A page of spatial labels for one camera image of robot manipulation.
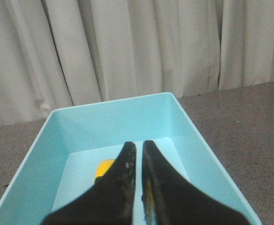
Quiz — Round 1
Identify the white pleated curtain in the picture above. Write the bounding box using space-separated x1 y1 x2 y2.
0 0 274 126

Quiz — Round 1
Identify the light blue plastic box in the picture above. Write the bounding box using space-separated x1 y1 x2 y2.
0 93 261 225

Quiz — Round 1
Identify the yellow toy beetle car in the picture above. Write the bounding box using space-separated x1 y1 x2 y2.
94 159 115 184

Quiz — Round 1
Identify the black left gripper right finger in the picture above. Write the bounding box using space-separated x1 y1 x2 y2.
142 140 248 225

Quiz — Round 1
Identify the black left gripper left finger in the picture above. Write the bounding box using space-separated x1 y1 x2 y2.
42 142 136 225

